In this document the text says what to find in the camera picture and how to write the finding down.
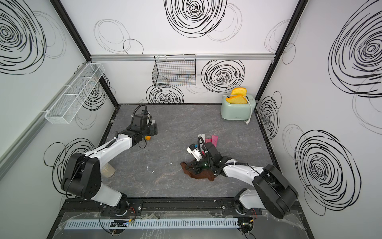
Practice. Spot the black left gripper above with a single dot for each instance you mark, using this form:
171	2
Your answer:
153	128

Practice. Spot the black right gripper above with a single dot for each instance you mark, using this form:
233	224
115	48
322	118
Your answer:
196	169

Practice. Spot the brown cloth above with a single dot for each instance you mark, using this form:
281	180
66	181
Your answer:
191	169

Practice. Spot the magenta toothpaste tube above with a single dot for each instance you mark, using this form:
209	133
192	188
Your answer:
214	140

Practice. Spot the white pink-cap toothpaste tube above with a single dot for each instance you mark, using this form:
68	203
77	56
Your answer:
202	136

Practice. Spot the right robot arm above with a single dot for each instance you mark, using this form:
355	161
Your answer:
271	192

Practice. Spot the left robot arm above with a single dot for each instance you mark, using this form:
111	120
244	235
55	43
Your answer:
82	176

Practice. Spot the mint green toaster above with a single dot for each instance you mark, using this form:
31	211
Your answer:
237	112

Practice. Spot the beige sponge roll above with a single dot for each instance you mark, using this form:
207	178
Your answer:
107	171

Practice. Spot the yellow toast slice front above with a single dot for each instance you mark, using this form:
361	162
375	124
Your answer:
237	100

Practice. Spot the yellow toast slice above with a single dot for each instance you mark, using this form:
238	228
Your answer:
237	100
239	91

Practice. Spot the yellow toast slice back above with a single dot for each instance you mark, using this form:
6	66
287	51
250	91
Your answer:
239	91

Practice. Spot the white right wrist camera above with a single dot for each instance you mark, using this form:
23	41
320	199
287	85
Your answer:
194	151

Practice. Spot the black wire wall basket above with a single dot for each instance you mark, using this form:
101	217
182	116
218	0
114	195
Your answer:
175	70

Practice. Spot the white wire wall basket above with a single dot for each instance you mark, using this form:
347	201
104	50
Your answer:
75	93

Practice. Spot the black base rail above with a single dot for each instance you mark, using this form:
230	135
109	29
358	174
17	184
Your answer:
135	207

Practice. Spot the grey slotted cable duct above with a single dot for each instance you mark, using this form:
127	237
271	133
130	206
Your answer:
140	224

